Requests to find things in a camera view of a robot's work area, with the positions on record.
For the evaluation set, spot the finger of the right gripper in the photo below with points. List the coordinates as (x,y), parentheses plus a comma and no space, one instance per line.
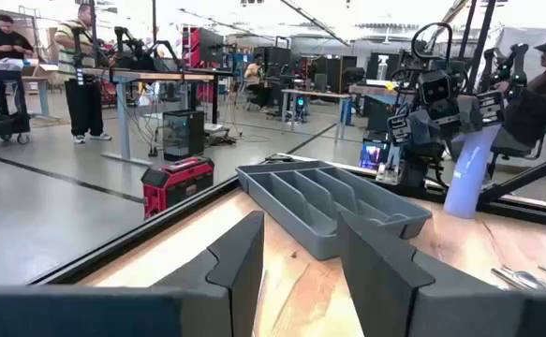
(481,112)
(417,128)

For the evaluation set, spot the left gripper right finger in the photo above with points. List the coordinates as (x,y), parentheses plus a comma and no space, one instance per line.
(441,309)

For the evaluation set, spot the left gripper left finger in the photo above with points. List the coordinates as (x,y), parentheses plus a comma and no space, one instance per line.
(113,311)

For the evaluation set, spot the grey plastic cutlery tray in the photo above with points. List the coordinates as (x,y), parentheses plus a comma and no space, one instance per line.
(291,224)

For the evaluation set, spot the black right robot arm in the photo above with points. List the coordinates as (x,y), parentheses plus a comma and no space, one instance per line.
(417,164)

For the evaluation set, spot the black background robot arm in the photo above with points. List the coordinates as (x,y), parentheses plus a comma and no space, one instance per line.
(132,51)
(518,65)

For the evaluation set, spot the black office chair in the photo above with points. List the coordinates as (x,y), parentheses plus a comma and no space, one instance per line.
(511,152)

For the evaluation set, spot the glowing blue computer case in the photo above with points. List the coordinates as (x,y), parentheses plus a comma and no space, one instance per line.
(374,154)

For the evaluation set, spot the person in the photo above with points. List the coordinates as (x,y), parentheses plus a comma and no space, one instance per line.
(83,93)
(535,107)
(5,42)
(255,79)

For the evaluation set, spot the lavender plastic cup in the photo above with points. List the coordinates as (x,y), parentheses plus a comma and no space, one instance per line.
(469,178)

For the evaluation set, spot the wooden desk with white legs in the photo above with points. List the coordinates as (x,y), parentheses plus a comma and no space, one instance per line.
(314,95)

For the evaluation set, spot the red and black jobsite radio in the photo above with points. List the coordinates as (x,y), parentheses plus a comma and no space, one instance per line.
(179,187)

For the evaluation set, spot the black computer tower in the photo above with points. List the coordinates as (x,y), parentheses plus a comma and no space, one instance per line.
(183,136)

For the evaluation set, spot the wooden workbench with white legs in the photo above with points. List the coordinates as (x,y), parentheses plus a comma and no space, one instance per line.
(122,117)

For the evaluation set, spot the black utility cart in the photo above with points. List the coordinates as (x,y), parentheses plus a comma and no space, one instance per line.
(1,124)

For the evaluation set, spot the red tool cabinet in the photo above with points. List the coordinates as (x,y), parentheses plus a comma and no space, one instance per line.
(193,47)

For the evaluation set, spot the cardboard box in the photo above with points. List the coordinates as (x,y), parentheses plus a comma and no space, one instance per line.
(43,72)

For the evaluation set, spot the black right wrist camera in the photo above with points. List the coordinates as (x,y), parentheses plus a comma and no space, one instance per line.
(434,86)

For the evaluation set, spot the black aluminium table frame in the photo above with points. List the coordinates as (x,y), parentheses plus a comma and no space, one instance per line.
(90,254)

